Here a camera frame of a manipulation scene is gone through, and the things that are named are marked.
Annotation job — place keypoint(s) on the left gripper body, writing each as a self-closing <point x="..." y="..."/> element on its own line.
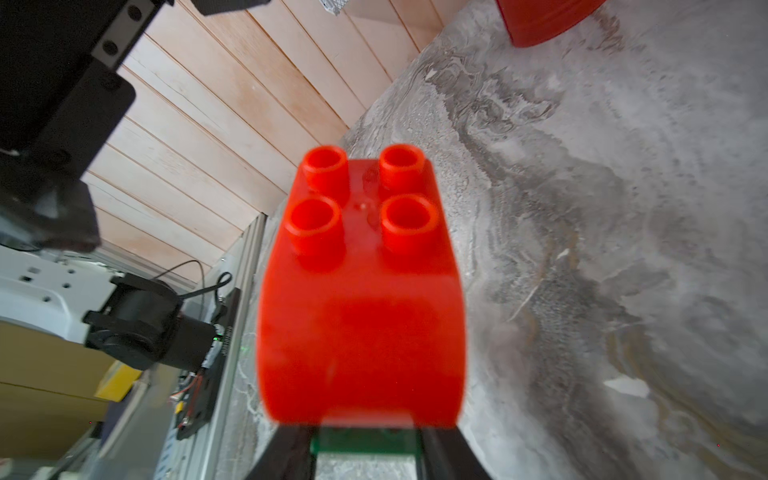
<point x="61" y="99"/>

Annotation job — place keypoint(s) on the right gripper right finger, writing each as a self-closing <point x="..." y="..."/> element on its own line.
<point x="445" y="454"/>

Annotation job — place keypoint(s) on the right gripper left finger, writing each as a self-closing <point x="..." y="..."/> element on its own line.
<point x="287" y="456"/>

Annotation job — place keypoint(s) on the green lego brick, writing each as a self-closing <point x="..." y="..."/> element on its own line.
<point x="366" y="441"/>

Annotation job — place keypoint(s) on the small red curved brick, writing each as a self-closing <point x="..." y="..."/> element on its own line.
<point x="361" y="319"/>

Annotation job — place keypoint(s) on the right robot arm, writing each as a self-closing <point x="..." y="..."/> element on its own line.
<point x="144" y="322"/>

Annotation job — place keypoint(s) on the red pen cup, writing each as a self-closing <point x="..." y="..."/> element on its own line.
<point x="532" y="22"/>

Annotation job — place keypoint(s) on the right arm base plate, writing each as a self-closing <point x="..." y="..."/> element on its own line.
<point x="200" y="399"/>

